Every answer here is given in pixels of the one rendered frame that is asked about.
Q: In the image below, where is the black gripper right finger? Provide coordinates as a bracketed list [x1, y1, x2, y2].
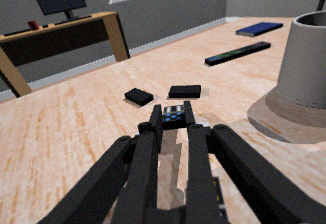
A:
[183, 100, 326, 224]

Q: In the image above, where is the grey mug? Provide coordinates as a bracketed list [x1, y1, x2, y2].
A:
[276, 10, 326, 109]

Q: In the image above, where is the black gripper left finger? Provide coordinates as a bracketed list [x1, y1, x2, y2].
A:
[36, 104, 163, 224]

